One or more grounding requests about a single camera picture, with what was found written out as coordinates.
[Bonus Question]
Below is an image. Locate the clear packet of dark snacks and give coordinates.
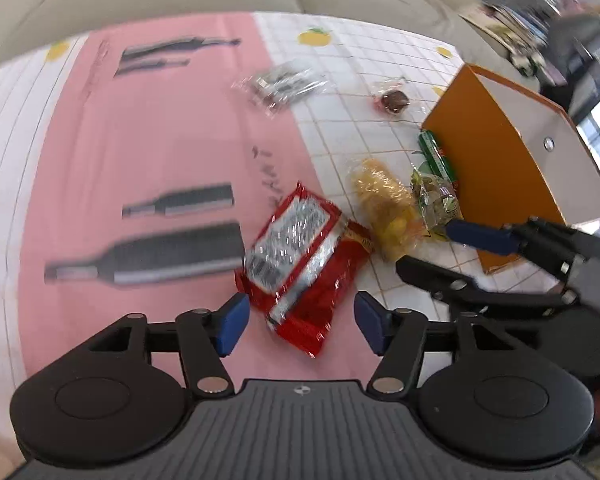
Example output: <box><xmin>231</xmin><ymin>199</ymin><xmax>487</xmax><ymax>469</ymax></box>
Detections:
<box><xmin>232</xmin><ymin>62</ymin><xmax>328</xmax><ymax>118</ymax></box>

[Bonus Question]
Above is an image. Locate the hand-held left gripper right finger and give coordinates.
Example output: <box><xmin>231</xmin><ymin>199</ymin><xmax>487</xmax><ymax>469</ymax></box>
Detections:
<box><xmin>354</xmin><ymin>290</ymin><xmax>519</xmax><ymax>396</ymax></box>

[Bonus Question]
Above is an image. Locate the green clear snack packet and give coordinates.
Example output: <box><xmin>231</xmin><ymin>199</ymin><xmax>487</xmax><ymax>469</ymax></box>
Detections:
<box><xmin>410</xmin><ymin>167</ymin><xmax>463</xmax><ymax>238</ymax></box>

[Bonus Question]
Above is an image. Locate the yellow snack packet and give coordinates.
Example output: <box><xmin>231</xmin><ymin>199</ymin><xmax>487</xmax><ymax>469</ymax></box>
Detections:
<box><xmin>347</xmin><ymin>157</ymin><xmax>428</xmax><ymax>263</ymax></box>

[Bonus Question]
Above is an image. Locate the green sausage stick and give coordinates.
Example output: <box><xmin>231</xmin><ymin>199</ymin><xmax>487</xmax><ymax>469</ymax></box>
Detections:
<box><xmin>417</xmin><ymin>130</ymin><xmax>458</xmax><ymax>183</ymax></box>

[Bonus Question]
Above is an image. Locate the pink and white tablecloth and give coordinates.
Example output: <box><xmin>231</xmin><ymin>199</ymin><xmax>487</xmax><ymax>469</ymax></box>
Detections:
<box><xmin>0</xmin><ymin>10</ymin><xmax>600</xmax><ymax>461</ymax></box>

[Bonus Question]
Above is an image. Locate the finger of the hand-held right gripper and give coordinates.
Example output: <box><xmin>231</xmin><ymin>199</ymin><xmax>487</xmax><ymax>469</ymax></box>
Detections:
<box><xmin>395</xmin><ymin>255</ymin><xmax>580</xmax><ymax>320</ymax></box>
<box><xmin>445</xmin><ymin>216</ymin><xmax>600</xmax><ymax>282</ymax></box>

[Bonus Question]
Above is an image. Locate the grey desk chair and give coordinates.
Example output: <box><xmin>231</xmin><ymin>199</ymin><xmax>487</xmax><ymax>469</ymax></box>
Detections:
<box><xmin>545</xmin><ymin>12</ymin><xmax>600</xmax><ymax>86</ymax></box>

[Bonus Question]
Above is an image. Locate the orange cardboard box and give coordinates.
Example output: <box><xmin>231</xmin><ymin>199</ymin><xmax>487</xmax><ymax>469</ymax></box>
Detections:
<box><xmin>421</xmin><ymin>63</ymin><xmax>600</xmax><ymax>276</ymax></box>

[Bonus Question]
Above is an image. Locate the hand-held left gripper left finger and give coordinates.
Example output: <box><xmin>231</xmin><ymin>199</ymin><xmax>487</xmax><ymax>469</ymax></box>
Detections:
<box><xmin>87</xmin><ymin>292</ymin><xmax>251</xmax><ymax>396</ymax></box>

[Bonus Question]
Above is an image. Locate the round brown wrapped snack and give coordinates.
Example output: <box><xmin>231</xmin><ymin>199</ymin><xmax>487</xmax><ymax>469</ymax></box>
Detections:
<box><xmin>370</xmin><ymin>77</ymin><xmax>411</xmax><ymax>117</ymax></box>

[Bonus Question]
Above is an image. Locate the printed tote bag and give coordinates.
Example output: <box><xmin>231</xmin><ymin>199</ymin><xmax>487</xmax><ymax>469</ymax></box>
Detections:
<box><xmin>510</xmin><ymin>50</ymin><xmax>539</xmax><ymax>78</ymax></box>

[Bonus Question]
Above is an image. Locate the red snack packet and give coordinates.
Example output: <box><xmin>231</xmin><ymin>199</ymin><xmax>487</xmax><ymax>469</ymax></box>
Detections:
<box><xmin>235</xmin><ymin>182</ymin><xmax>373</xmax><ymax>358</ymax></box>

